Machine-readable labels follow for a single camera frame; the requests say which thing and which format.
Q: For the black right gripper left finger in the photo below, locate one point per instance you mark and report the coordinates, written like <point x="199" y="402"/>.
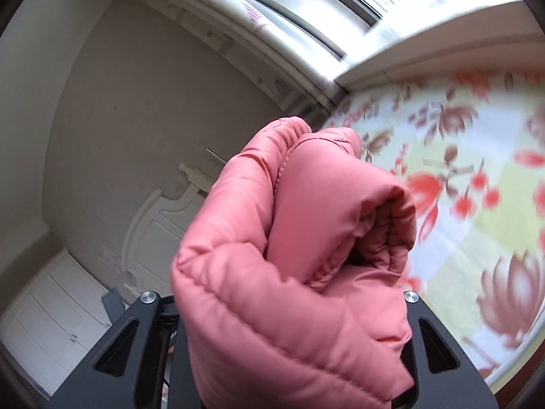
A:
<point x="143" y="353"/>

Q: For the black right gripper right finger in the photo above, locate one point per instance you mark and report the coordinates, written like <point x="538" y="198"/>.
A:
<point x="445" y="378"/>

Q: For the pink puffer jacket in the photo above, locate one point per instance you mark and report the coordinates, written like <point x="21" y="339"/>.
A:
<point x="289" y="278"/>

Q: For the white nightstand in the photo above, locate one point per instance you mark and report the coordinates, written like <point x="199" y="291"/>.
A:
<point x="54" y="321"/>

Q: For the white bed headboard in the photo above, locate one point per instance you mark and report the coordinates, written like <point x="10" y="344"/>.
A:
<point x="153" y="237"/>

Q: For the floral bed sheet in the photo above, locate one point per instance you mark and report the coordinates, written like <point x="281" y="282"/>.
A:
<point x="470" y="147"/>

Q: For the white window sill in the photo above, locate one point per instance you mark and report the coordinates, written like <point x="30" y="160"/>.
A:
<point x="502" y="37"/>

